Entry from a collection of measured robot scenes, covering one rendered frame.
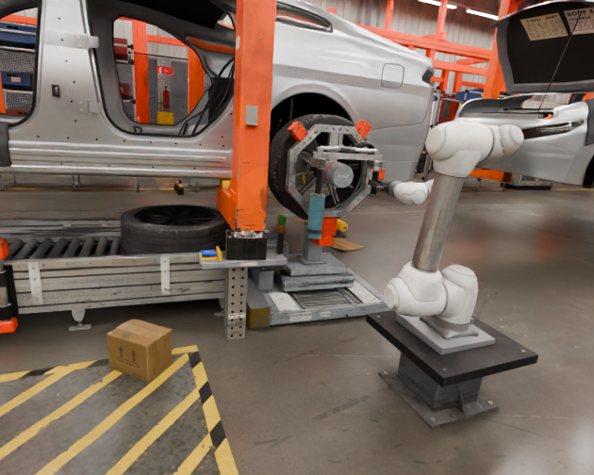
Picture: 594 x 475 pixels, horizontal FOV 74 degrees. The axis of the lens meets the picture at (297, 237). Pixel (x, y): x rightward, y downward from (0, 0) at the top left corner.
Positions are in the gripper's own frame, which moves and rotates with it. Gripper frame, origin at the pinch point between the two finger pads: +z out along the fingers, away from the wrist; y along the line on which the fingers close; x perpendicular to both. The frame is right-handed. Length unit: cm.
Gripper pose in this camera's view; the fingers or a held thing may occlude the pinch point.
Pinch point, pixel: (374, 182)
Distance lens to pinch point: 228.6
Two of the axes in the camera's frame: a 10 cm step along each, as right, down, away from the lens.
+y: 9.4, -0.3, 3.4
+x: 0.7, -9.6, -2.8
